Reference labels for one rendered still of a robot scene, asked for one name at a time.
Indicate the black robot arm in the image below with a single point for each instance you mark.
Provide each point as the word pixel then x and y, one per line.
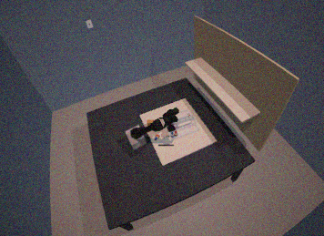
pixel 156 124

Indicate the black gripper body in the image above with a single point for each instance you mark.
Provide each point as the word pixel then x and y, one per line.
pixel 171 127

